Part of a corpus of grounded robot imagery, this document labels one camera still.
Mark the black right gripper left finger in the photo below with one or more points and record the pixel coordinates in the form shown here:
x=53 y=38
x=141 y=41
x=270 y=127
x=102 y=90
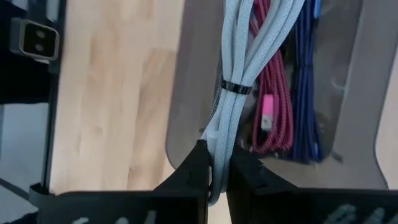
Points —
x=189 y=177

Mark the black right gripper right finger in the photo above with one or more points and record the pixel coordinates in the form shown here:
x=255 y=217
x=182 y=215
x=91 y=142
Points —
x=248 y=177

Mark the smoky translucent plastic bin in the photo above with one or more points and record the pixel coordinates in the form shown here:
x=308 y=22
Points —
x=348 y=93

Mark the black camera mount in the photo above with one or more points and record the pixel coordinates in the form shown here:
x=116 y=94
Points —
x=28 y=81

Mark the small grey table camera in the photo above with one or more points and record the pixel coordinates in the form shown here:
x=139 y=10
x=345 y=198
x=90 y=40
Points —
x=38 y=40

